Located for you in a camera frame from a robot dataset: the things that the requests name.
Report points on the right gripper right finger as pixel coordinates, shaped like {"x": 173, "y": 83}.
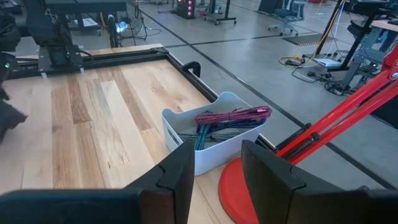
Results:
{"x": 311, "y": 205}

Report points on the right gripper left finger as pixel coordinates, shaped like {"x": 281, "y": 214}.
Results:
{"x": 93, "y": 207}

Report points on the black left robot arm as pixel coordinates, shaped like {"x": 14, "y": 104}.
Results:
{"x": 53, "y": 37}

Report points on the red desk lamp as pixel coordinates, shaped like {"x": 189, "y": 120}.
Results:
{"x": 342, "y": 112}

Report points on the pale opaque plastic bin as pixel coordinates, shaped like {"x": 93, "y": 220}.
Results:
{"x": 214, "y": 158}

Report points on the dark desk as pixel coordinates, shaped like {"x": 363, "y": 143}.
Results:
{"x": 87, "y": 6}

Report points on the flat white box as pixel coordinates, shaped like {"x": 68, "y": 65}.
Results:
{"x": 328, "y": 63}

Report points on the small floor fan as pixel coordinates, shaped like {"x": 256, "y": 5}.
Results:
{"x": 129, "y": 21}

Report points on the grey metal leg desk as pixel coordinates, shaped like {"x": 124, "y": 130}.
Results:
{"x": 363, "y": 56}

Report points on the black floor mat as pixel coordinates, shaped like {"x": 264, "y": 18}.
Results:
{"x": 308, "y": 40}

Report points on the grey blue office chair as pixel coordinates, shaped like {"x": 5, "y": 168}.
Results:
{"x": 287, "y": 12}

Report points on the black rolling stand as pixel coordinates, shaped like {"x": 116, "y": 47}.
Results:
{"x": 219, "y": 19}

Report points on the computer tower red lights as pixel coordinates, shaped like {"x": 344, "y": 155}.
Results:
{"x": 186, "y": 7}

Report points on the black aluminium table frame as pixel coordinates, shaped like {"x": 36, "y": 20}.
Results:
{"x": 124, "y": 57}

